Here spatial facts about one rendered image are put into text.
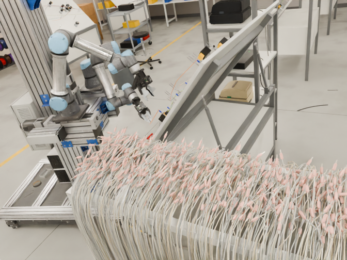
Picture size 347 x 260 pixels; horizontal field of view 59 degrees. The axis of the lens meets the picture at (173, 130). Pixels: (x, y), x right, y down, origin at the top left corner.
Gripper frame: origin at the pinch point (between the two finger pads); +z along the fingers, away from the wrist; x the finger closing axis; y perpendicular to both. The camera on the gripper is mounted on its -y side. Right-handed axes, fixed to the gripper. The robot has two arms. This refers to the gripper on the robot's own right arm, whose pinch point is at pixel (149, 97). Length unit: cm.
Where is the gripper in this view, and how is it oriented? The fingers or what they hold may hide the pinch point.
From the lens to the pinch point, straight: 216.7
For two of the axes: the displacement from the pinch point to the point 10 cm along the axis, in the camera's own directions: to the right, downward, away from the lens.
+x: 4.7, -4.5, 7.6
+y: 7.3, -2.8, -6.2
